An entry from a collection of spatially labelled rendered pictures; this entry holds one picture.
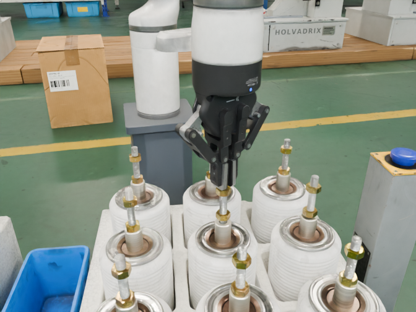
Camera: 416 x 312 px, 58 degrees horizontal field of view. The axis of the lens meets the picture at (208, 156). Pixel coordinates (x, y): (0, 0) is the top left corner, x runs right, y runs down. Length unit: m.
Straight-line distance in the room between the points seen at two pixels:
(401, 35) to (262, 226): 2.40
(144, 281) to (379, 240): 0.38
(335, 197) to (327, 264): 0.60
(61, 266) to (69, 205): 0.34
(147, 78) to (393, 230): 0.51
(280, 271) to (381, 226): 0.19
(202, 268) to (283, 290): 0.13
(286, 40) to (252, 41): 2.10
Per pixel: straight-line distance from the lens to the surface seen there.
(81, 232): 0.99
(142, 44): 0.75
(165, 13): 0.74
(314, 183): 0.50
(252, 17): 0.38
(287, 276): 0.55
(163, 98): 0.77
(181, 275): 0.58
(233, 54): 0.38
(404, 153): 0.64
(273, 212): 0.62
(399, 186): 0.63
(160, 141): 0.78
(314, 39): 2.57
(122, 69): 2.21
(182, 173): 0.82
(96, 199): 1.10
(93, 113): 1.58
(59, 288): 0.82
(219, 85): 0.39
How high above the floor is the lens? 0.59
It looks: 27 degrees down
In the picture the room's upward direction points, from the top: straight up
